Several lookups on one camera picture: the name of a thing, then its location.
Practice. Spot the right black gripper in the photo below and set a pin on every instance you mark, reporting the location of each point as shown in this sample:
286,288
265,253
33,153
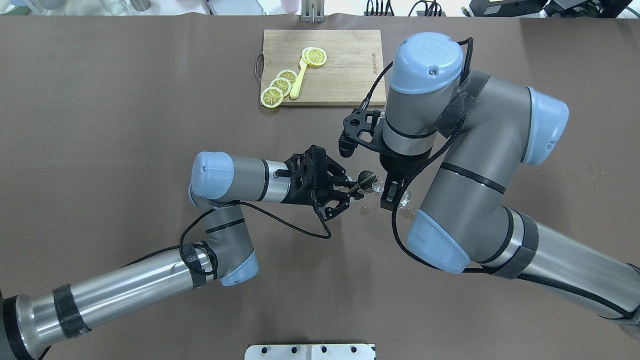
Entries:
403,164

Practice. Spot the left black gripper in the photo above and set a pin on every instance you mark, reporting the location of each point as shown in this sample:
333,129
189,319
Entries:
301,196

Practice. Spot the small clear glass cup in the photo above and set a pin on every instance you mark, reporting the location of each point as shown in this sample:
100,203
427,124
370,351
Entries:
389,194

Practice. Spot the steel jigger measuring cup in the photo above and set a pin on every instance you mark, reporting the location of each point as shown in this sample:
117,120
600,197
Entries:
366,182

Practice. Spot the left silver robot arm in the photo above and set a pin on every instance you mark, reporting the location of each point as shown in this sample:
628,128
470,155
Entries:
216,246

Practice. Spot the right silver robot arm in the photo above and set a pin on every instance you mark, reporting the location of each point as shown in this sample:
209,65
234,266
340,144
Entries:
486,127

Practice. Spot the pink plastic cup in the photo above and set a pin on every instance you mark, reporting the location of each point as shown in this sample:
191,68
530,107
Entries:
290,6

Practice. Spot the yellow plastic spoon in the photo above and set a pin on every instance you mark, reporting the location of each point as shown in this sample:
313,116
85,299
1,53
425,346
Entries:
297,85

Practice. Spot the lemon slice far end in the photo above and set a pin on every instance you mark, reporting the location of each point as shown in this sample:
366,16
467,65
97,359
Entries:
271,97

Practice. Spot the lemon slice middle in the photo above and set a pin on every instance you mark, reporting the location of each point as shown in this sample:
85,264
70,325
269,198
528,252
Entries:
283,84

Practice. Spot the lemon slice near spoon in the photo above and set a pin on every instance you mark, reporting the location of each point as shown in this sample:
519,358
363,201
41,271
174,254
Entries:
288,74

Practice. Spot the bamboo cutting board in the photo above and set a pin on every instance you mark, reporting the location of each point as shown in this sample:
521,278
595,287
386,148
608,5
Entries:
354,61

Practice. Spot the lemon slice on spoon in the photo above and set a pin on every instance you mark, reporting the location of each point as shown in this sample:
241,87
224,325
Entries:
314,56

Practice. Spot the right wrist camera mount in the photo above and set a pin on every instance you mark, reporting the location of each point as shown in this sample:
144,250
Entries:
362,127

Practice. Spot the white pedestal column base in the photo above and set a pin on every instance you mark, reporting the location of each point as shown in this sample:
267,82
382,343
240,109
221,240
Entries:
326,351

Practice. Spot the aluminium frame post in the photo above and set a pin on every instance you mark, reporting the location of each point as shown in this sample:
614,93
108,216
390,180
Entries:
313,11

